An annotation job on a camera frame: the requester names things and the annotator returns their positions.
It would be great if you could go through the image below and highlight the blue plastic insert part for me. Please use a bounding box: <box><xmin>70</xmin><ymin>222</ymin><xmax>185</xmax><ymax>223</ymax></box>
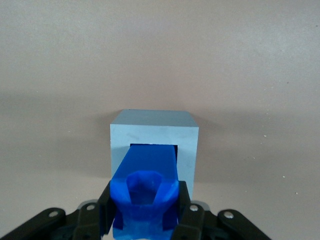
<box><xmin>110</xmin><ymin>143</ymin><xmax>180</xmax><ymax>240</ymax></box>

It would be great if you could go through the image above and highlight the gray square hollow base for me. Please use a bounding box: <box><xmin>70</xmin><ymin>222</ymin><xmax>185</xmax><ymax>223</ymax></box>
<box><xmin>109</xmin><ymin>109</ymin><xmax>200</xmax><ymax>201</ymax></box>

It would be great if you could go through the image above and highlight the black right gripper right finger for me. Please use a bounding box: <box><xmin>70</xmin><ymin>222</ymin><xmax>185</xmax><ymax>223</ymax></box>
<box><xmin>172</xmin><ymin>180</ymin><xmax>272</xmax><ymax>240</ymax></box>

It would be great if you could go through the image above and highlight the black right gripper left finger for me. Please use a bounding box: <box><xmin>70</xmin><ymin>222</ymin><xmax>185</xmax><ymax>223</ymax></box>
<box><xmin>0</xmin><ymin>181</ymin><xmax>117</xmax><ymax>240</ymax></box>

